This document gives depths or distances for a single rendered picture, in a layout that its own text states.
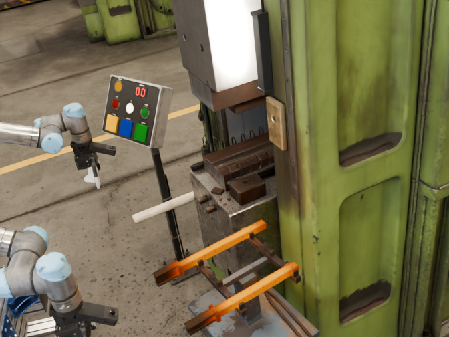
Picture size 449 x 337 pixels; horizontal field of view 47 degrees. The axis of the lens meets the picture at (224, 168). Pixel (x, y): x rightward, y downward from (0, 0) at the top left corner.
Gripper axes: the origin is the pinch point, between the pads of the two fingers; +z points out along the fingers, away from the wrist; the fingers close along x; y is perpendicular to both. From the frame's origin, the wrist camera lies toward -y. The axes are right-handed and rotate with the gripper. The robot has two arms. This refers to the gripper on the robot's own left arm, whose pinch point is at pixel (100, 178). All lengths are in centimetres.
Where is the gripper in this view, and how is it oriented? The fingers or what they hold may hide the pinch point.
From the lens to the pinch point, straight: 229.0
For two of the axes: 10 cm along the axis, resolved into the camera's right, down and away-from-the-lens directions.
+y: -9.8, 2.0, -0.9
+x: 1.8, 5.2, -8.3
